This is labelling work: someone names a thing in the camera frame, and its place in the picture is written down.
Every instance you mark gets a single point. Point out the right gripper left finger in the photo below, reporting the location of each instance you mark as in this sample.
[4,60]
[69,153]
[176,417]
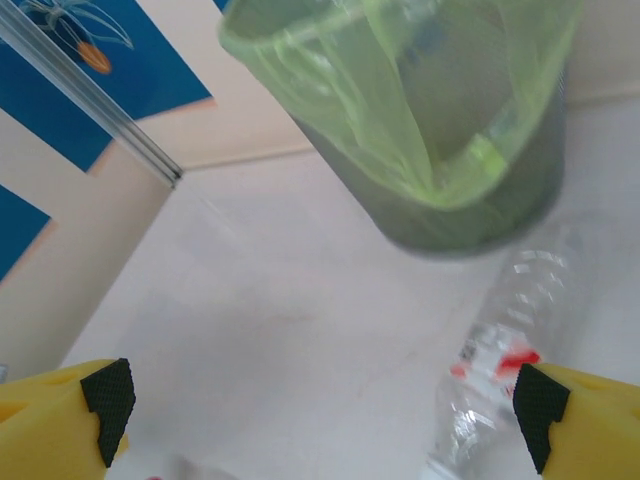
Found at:
[45,425]

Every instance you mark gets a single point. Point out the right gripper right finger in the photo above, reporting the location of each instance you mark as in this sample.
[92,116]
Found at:
[590,430]

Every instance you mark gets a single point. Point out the clear bottle white cap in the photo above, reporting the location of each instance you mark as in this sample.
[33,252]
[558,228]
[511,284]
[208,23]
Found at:
[500,320]

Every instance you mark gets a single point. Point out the grey waste bin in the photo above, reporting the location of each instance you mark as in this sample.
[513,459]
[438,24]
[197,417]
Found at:
[540,175]

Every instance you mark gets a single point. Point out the trash bin with green bag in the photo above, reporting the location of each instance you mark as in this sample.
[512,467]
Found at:
[325,75]

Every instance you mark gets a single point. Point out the aluminium frame post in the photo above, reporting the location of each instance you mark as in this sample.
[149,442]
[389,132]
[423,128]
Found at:
[100,110]

